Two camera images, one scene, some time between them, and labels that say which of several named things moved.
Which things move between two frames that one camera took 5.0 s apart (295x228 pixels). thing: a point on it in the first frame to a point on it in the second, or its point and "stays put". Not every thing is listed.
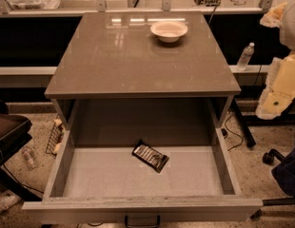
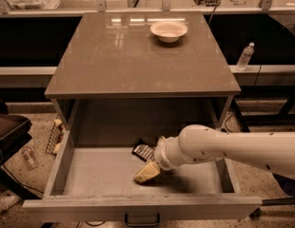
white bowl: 168,31 stays put
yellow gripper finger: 273,17 to 162,140
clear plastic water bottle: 245,57 stays put
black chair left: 12,131 stays put
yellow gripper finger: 283,86 to 150,170
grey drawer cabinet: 142,79 stays put
